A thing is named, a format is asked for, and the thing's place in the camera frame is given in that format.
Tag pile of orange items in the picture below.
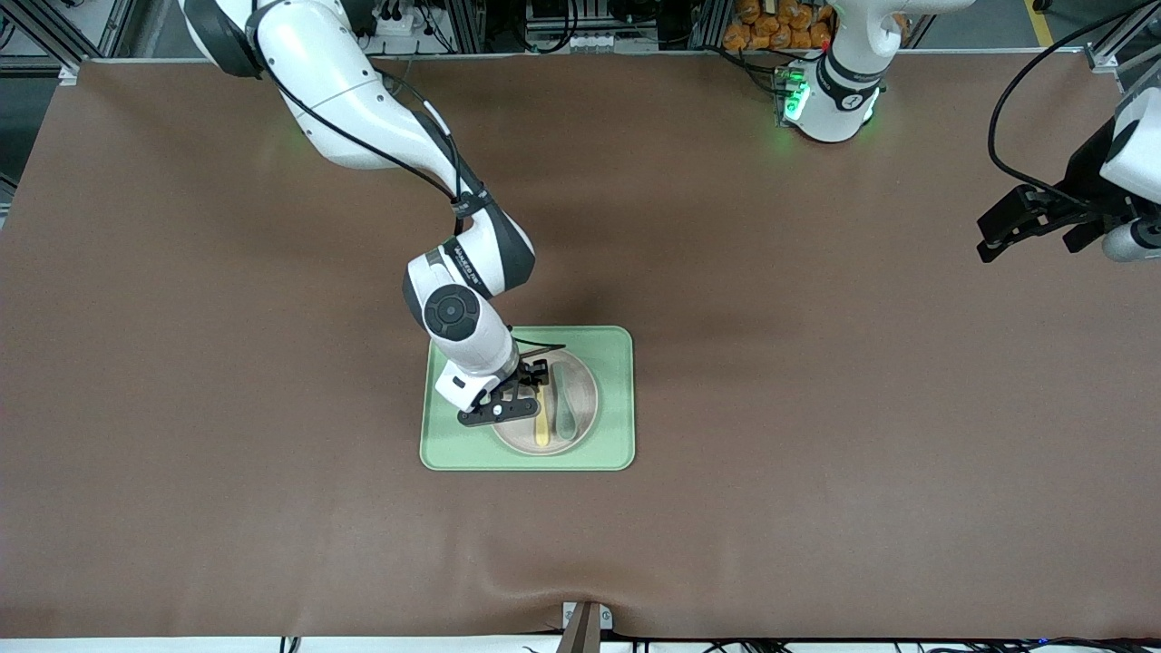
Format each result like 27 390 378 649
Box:
722 0 834 53

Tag round white plate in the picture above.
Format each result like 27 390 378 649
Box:
490 349 601 457

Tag brown table mat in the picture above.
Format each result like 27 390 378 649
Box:
0 54 1161 641

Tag aluminium frame profile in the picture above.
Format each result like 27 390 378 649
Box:
0 0 84 84
1083 0 1161 75

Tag metal mount bracket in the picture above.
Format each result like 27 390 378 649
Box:
561 600 614 653

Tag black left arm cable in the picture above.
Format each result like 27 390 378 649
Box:
987 0 1146 210

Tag light green rectangular tray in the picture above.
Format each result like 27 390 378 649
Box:
419 326 636 473

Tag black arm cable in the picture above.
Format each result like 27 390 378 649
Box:
987 0 1146 210
254 27 487 215

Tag white power strip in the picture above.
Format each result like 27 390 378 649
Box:
367 7 438 39

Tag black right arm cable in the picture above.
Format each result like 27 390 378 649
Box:
254 27 487 215

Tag green plastic spoon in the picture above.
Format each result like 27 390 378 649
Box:
553 365 580 443

